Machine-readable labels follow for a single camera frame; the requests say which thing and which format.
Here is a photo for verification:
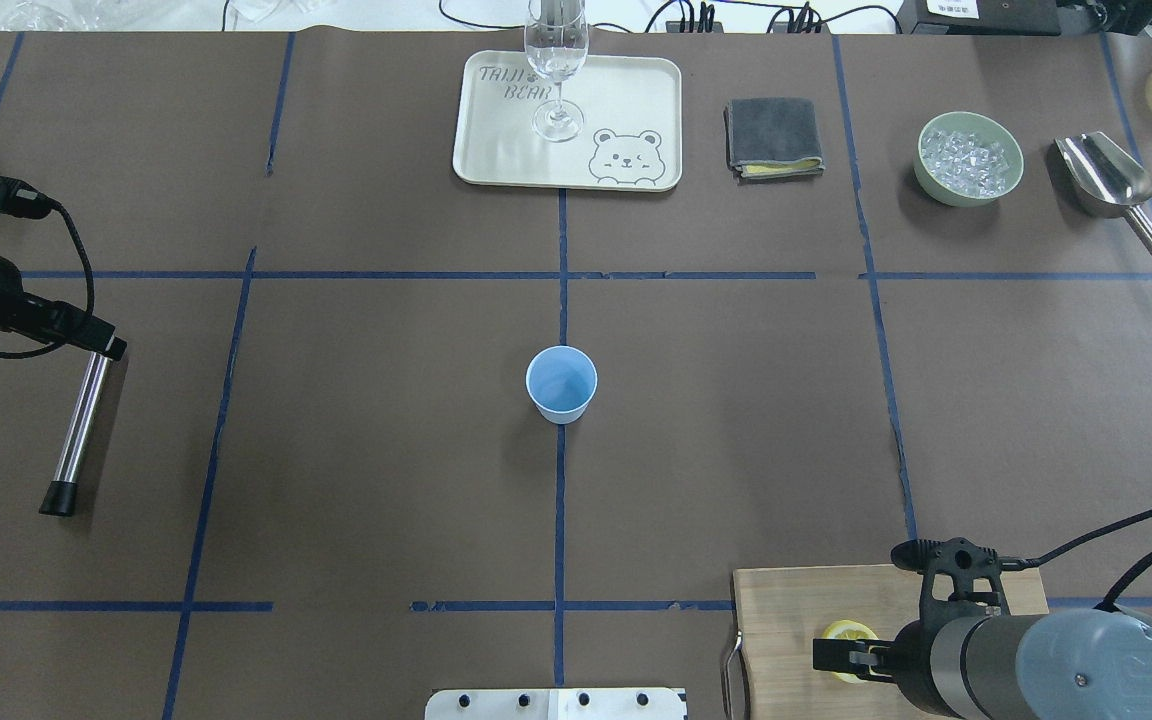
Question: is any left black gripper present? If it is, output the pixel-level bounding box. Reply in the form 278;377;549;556
0;256;128;361

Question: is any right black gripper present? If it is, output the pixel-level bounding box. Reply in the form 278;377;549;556
813;623;946;706

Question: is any lemon slice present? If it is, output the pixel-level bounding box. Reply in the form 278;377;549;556
820;619;879;684

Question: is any steel muddler black tip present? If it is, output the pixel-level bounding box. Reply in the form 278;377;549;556
38;353;114;518

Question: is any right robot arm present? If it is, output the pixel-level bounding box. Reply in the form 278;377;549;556
812;609;1152;719

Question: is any light blue cup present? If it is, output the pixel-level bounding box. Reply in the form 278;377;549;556
524;344;599;427

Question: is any wooden cutting board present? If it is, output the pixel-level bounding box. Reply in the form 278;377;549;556
722;564;1049;720

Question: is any white metal mounting plate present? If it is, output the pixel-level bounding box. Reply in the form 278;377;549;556
424;687;689;719

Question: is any green bowl of ice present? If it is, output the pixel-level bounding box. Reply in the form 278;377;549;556
914;111;1025;209

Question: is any grey folded cloth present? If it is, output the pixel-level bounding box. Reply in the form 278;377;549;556
723;97;826;181

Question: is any steel ice scoop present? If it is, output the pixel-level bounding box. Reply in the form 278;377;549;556
1053;131;1152;258

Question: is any cream bear tray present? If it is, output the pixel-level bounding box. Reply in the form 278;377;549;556
452;50;684;192

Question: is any clear wine glass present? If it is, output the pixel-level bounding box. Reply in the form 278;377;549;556
524;1;590;143

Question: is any black device box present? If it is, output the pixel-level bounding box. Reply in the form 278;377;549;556
896;0;1152;37

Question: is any black power strip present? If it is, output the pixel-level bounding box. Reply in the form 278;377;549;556
649;1;723;35

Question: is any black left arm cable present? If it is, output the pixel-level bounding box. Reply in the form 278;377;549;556
0;195;97;359

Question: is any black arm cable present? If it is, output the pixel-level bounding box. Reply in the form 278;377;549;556
0;195;97;359
1026;494;1152;611

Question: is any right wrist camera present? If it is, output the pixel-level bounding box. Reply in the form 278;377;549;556
890;537;1032;632

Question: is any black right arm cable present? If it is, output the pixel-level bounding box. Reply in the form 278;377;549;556
1026;494;1152;611

